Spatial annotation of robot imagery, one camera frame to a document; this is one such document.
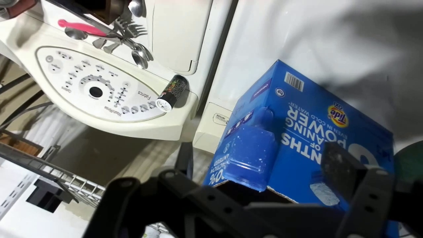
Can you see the blue detergent box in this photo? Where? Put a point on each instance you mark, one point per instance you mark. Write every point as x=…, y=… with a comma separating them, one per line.
x=297, y=109

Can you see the small black can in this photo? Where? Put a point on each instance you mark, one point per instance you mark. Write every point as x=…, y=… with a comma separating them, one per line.
x=173, y=92

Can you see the pink plastic utensil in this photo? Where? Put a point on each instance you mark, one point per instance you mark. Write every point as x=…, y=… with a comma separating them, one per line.
x=79, y=27

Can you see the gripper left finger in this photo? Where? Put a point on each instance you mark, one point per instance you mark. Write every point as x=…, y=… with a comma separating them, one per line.
x=132, y=205

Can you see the heap of metal cutlery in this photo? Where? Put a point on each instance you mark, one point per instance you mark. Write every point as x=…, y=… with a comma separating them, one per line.
x=135, y=49

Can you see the white slotted wall rail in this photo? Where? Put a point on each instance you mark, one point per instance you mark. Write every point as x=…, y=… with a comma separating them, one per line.
x=15, y=198

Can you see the washing machine dial knob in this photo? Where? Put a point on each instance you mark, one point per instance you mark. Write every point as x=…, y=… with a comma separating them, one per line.
x=96, y=91

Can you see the white washing machine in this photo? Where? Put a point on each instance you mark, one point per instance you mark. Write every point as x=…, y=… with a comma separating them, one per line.
x=109, y=109

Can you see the black shelf bracket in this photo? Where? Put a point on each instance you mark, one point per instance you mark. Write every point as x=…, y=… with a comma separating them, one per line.
x=49, y=196

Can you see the dark green round object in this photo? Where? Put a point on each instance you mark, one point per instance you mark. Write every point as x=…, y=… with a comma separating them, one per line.
x=411, y=162

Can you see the dark brown cutlery holder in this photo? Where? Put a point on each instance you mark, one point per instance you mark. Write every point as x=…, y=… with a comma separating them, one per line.
x=105, y=10

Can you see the washing machine lid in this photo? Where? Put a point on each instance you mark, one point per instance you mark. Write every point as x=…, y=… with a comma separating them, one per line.
x=178, y=36

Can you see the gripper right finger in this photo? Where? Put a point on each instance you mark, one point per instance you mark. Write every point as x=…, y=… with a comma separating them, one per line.
x=370, y=198

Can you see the blue measuring cup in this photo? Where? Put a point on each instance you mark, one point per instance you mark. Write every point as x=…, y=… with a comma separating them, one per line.
x=325, y=193
x=251, y=155

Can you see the reddish brown container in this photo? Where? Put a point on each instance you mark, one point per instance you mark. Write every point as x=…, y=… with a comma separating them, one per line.
x=18, y=7

